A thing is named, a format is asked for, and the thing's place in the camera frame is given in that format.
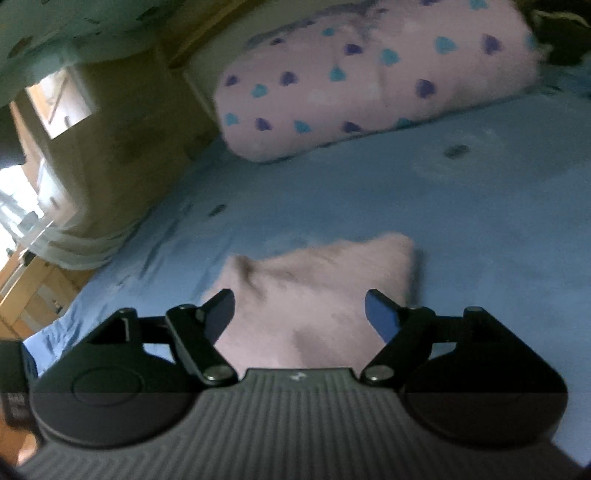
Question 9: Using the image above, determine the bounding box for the pink knit cardigan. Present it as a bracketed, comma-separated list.
[203, 233, 415, 374]

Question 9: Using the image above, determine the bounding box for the wooden dresser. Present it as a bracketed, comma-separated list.
[0, 247, 95, 340]

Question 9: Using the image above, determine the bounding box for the blue dandelion bed sheet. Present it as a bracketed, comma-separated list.
[26, 63, 590, 464]

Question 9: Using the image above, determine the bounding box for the pink heart-print rolled quilt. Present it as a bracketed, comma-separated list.
[214, 0, 541, 162]

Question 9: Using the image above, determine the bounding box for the wooden headboard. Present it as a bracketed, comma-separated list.
[156, 0, 371, 135]

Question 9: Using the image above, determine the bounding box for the white mesh curtain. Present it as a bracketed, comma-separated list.
[0, 0, 223, 271]

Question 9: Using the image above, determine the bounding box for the black and white garment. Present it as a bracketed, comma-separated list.
[526, 0, 590, 66]

